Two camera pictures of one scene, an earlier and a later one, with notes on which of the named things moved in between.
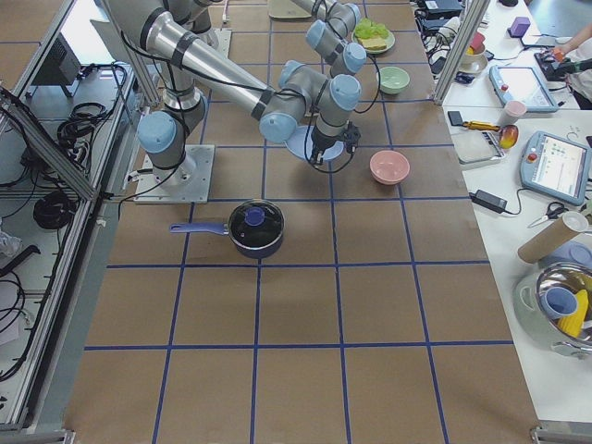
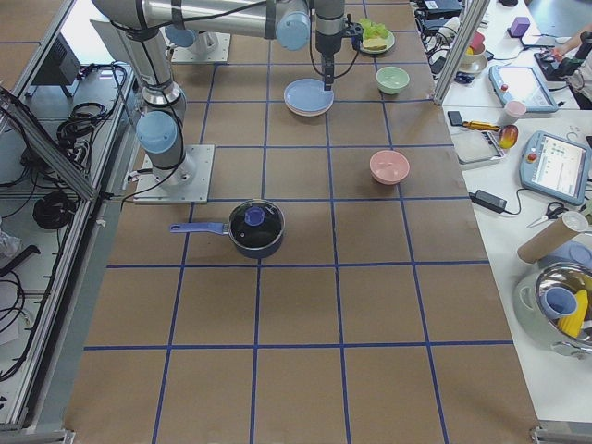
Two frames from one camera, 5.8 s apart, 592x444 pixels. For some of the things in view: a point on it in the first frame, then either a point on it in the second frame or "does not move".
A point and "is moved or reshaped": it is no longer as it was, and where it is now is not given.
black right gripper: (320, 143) -> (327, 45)
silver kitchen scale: (477, 148) does not move
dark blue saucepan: (254, 227) does not move
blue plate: (298, 144) is moved or reshaped
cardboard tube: (559, 234) does not move
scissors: (553, 210) does not move
